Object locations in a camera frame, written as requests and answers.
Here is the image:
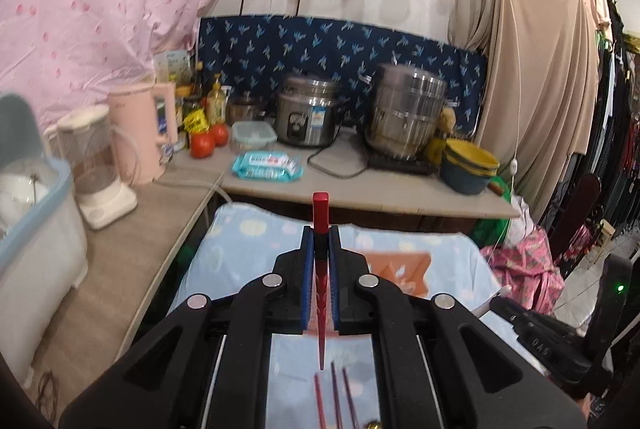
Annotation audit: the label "gold flower spoon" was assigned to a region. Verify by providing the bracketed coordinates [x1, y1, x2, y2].
[364, 420, 382, 429]

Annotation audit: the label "dark red twisted chopstick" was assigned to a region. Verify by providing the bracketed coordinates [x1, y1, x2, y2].
[342, 367, 360, 429]
[331, 362, 344, 429]

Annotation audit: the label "bright red chopstick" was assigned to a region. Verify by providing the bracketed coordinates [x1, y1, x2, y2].
[314, 373, 326, 429]
[312, 192, 330, 371]

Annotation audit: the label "pink perforated utensil holder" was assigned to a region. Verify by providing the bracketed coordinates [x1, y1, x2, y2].
[363, 251, 432, 298]

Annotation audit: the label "pink floral fabric pile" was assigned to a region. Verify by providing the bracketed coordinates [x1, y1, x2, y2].
[480, 227, 565, 315]

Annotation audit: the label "light blue patterned tablecloth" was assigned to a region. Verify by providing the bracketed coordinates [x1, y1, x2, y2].
[167, 201, 547, 429]

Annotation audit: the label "white blue storage bin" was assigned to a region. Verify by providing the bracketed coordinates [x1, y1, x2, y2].
[1, 93, 88, 389]

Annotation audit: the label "stacked yellow blue bowls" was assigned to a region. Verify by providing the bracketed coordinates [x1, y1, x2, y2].
[439, 138, 500, 196]

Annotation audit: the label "black induction cooktop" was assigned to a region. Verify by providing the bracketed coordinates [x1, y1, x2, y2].
[363, 143, 438, 176]

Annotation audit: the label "blue wet wipes pack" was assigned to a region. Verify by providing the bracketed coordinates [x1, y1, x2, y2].
[231, 152, 304, 183]

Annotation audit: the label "red tomato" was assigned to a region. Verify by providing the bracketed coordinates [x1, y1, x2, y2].
[209, 123, 230, 147]
[190, 131, 216, 159]

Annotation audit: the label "white blender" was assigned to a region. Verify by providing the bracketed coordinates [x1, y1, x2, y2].
[43, 104, 138, 231]

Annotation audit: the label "clear food container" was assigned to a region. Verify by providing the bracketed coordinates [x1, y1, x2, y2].
[231, 121, 278, 154]

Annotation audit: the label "yellow snack packet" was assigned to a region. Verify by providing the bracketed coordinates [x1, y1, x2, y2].
[183, 108, 209, 134]

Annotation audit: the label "pink electric kettle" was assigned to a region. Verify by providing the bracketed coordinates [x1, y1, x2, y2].
[106, 82, 178, 185]

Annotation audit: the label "yellow oil bottle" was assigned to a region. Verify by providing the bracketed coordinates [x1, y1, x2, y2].
[206, 74, 226, 126]

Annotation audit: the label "small steel pot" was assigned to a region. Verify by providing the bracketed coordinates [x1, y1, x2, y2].
[226, 92, 266, 126]

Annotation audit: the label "stainless steel steamer pot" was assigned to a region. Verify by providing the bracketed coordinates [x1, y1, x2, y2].
[364, 64, 457, 160]

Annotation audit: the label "silver rice cooker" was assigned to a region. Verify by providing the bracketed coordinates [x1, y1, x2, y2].
[274, 74, 341, 148]

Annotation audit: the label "navy floral backsplash cloth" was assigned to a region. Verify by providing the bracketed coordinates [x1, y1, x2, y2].
[198, 15, 487, 137]

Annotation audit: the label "beige hanging curtain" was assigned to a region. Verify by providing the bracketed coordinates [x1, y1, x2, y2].
[448, 0, 598, 219]

